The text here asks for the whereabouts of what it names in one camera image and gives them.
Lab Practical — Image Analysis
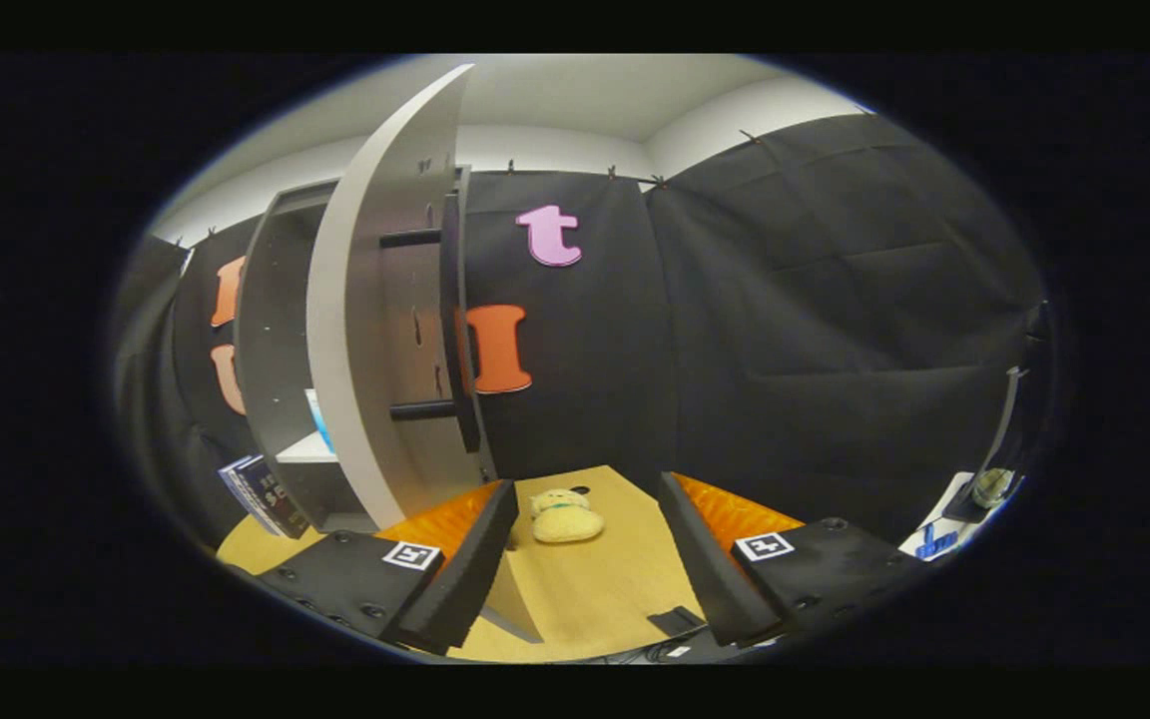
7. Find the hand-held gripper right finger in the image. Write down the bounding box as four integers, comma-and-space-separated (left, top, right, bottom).
657, 471, 935, 648

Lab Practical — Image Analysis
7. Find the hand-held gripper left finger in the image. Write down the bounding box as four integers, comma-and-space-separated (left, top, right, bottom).
256, 479, 521, 657

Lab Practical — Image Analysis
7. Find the blue white packet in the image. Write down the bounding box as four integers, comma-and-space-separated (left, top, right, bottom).
303, 387, 336, 455

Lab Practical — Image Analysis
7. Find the white cabinet door black handle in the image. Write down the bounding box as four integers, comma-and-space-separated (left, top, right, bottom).
305, 63, 544, 645

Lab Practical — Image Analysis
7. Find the black table clamp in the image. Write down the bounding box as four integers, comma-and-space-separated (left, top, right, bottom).
647, 605, 708, 640

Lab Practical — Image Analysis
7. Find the yellow plush toy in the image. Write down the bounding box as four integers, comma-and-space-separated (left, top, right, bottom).
528, 487, 606, 545

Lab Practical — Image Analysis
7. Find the dark blue book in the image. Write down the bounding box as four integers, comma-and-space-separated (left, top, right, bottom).
228, 457, 282, 540
218, 461, 267, 535
239, 454, 311, 540

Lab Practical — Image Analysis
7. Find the black backdrop cloth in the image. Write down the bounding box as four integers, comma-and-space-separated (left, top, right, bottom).
116, 112, 1050, 560

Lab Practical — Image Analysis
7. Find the white side table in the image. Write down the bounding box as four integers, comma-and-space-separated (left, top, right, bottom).
897, 469, 1015, 562

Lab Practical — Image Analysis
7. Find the small pale bottle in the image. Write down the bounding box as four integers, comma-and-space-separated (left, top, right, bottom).
972, 467, 1013, 508

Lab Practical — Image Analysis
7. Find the dark grey cabinet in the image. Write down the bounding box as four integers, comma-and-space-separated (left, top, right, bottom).
234, 165, 476, 535

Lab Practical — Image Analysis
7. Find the black stand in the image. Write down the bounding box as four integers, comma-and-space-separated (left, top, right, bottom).
942, 365, 1030, 524

